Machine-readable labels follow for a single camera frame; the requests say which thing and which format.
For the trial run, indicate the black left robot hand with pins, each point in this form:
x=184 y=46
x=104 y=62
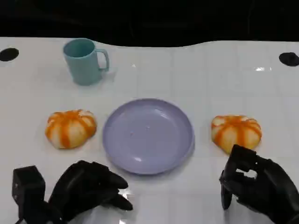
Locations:
x=81 y=184

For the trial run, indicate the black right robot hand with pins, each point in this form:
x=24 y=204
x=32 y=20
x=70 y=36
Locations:
x=275 y=189

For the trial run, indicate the orange and white bread roll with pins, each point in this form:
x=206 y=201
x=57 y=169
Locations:
x=236 y=131
x=70 y=129

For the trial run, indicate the lilac plate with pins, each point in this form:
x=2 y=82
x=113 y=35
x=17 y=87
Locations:
x=148 y=136

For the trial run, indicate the pale green mug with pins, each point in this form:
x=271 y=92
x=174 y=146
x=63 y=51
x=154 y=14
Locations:
x=81 y=65

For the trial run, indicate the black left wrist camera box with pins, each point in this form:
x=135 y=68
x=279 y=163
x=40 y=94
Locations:
x=28 y=189

